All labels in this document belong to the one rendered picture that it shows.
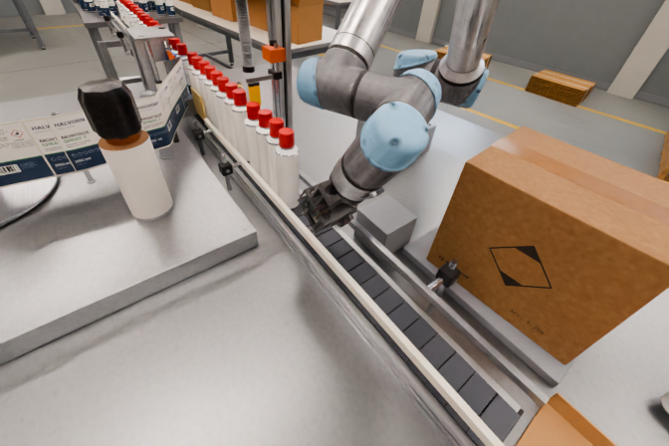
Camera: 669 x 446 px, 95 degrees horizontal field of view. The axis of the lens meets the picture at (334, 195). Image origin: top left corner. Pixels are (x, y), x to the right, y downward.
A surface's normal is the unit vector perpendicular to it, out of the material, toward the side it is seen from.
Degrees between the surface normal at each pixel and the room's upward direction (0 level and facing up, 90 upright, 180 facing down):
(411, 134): 30
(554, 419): 0
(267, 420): 0
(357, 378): 0
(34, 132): 90
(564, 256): 90
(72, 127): 90
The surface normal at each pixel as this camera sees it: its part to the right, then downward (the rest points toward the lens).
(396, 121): 0.36, -0.40
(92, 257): 0.07, -0.77
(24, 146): 0.51, 0.58
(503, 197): -0.75, 0.39
